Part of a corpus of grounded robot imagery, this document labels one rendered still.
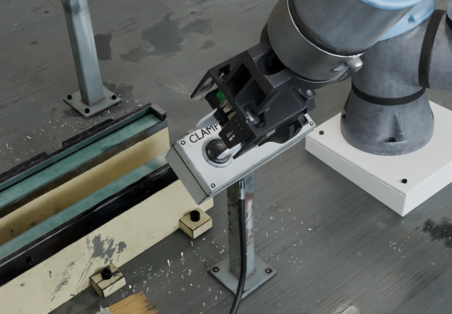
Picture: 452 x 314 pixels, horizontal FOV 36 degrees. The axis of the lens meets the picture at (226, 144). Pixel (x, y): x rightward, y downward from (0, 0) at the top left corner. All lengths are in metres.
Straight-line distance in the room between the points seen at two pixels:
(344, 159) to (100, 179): 0.38
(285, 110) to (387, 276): 0.47
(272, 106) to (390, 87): 0.50
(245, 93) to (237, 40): 0.92
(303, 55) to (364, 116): 0.61
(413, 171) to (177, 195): 0.36
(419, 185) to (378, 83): 0.16
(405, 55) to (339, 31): 0.56
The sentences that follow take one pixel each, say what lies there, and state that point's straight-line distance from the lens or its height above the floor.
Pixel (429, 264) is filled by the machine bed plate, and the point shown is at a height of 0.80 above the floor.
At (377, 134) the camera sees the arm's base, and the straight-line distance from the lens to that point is 1.12.
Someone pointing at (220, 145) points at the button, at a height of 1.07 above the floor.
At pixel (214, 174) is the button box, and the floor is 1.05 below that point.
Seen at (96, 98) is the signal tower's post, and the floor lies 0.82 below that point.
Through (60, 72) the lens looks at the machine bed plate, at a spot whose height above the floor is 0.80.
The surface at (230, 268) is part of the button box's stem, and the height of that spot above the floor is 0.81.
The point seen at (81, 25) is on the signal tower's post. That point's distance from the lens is 1.25.
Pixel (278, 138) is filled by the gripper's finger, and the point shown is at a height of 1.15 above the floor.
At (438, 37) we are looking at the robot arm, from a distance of 1.03.
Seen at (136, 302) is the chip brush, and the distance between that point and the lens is 0.98.
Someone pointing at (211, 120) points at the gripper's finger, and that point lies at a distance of 0.69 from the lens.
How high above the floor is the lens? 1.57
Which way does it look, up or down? 40 degrees down
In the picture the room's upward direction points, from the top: 2 degrees counter-clockwise
